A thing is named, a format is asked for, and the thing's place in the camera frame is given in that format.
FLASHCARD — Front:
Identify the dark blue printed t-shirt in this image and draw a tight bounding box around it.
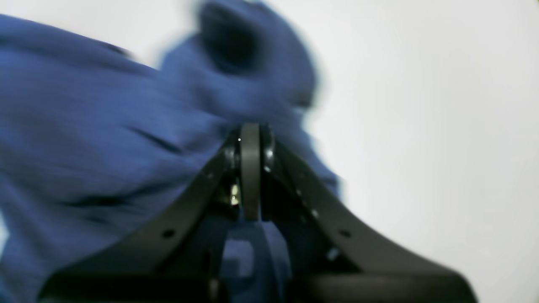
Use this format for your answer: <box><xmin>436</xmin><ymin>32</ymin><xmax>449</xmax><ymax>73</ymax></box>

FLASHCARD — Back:
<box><xmin>1</xmin><ymin>0</ymin><xmax>339</xmax><ymax>303</ymax></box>

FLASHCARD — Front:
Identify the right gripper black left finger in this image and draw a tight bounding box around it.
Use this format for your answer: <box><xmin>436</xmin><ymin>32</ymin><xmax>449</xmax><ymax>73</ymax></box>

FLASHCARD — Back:
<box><xmin>38</xmin><ymin>128</ymin><xmax>241</xmax><ymax>303</ymax></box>

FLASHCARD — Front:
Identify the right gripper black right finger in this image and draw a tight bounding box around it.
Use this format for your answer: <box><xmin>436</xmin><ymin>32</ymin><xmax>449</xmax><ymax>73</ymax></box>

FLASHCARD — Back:
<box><xmin>259</xmin><ymin>125</ymin><xmax>477</xmax><ymax>303</ymax></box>

